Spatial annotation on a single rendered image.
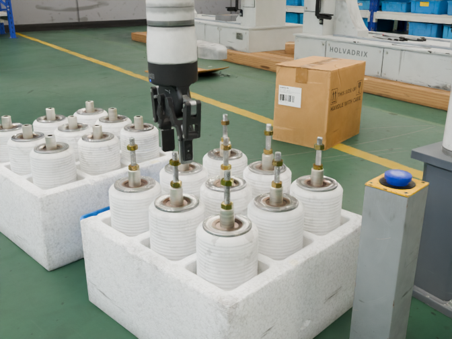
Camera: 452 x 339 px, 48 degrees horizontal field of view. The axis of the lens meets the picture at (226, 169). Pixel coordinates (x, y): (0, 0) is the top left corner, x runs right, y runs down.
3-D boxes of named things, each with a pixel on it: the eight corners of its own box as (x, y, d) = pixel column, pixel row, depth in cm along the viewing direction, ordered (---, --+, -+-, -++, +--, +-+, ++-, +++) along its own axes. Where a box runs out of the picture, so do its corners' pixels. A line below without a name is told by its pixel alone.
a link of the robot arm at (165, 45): (230, 60, 76) (230, 17, 74) (161, 66, 71) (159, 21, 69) (202, 52, 84) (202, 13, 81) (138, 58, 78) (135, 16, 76)
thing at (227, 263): (185, 323, 84) (182, 225, 78) (227, 299, 90) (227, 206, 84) (227, 352, 78) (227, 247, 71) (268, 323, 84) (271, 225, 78)
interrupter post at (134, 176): (138, 189, 92) (137, 172, 91) (126, 187, 92) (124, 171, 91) (143, 184, 94) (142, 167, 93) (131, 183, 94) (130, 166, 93)
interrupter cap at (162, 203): (177, 218, 80) (177, 214, 80) (144, 206, 85) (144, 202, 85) (208, 203, 86) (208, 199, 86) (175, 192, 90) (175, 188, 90)
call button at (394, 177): (391, 178, 80) (392, 166, 79) (415, 185, 77) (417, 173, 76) (378, 185, 77) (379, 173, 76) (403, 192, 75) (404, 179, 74)
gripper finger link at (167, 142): (173, 128, 84) (175, 150, 85) (172, 128, 84) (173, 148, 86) (161, 130, 83) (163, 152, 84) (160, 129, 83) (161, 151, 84)
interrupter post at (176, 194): (177, 208, 84) (176, 190, 83) (166, 205, 85) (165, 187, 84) (186, 204, 86) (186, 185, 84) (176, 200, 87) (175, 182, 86)
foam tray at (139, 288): (224, 235, 128) (224, 168, 122) (362, 298, 102) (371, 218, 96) (88, 300, 102) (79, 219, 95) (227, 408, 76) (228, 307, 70)
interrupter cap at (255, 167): (241, 171, 100) (241, 167, 100) (261, 161, 106) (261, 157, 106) (274, 179, 96) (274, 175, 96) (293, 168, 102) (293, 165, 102)
